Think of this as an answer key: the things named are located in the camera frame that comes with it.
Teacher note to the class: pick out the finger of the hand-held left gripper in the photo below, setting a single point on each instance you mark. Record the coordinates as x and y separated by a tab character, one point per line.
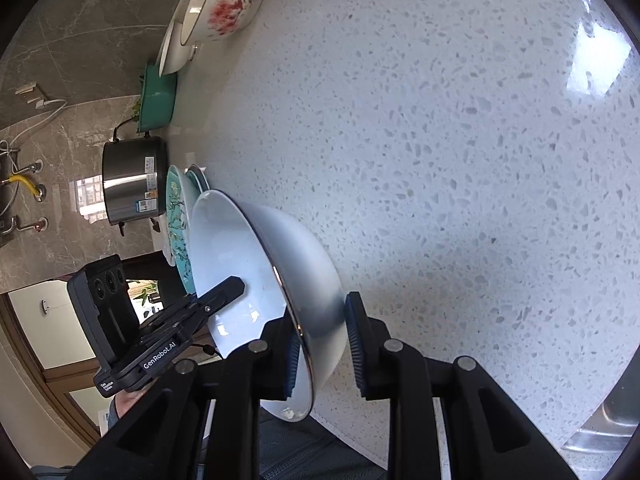
222	295

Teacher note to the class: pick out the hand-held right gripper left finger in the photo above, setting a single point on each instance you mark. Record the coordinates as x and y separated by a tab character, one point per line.
290	375

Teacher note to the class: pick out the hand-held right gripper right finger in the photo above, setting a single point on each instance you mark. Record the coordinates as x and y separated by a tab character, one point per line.
356	340

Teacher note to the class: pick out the grey gradient plate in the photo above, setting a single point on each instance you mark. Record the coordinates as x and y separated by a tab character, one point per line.
310	280

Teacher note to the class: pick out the large teal floral plate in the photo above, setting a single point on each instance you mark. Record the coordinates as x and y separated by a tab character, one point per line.
177	225

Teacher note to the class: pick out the small teal floral plate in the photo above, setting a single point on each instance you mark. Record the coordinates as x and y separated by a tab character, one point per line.
197	177

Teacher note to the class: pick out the small white bowl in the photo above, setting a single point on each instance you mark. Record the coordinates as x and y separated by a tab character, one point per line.
172	57

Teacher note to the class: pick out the white bowl with red flowers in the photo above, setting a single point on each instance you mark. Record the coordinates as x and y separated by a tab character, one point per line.
230	10

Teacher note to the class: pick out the person's dark clothing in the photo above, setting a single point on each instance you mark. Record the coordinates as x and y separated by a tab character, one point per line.
300	450

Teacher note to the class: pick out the steel cooker pot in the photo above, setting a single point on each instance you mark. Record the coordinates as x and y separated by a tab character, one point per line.
130	180

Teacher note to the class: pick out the teal colander bowl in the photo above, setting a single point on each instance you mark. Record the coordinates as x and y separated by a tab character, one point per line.
157	105

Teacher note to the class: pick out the steel sink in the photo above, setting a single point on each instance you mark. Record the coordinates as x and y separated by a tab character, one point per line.
605	425

